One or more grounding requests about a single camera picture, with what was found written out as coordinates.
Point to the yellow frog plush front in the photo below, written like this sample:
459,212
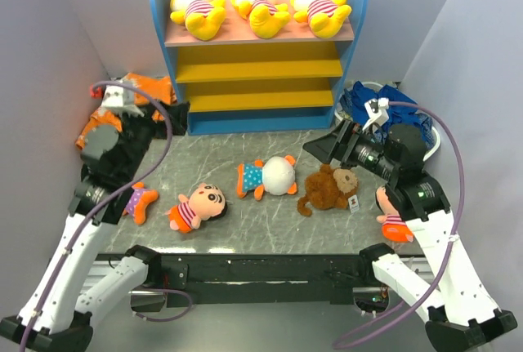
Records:
325,18

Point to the white plastic laundry basket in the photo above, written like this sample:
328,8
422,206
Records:
351,106

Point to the blue pink yellow toy shelf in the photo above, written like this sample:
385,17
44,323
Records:
237,82

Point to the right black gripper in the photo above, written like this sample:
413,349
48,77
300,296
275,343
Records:
324,148

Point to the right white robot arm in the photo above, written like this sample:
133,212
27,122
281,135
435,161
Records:
458,312

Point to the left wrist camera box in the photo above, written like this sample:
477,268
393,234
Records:
117,99

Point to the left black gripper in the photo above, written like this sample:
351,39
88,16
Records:
178,113

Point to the yellow frog plush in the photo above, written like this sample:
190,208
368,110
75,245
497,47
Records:
265,17
325,18
201,18

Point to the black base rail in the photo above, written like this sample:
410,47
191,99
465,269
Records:
261,278

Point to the white plush blue dotted dress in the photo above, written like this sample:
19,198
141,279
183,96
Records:
276,176

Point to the brown monkey plush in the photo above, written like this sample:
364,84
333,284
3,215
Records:
328,188

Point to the boy doll striped shirt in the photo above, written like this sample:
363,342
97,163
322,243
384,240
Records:
206,203

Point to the plush purple dotted dress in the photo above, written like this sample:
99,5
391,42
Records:
137,205

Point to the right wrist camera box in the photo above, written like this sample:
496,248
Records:
376,110

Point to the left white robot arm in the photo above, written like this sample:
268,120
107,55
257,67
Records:
60,316

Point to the orange white tie-dye cloth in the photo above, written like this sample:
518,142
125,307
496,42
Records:
159,88

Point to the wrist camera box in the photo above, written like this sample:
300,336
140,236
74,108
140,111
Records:
376,110
117,99

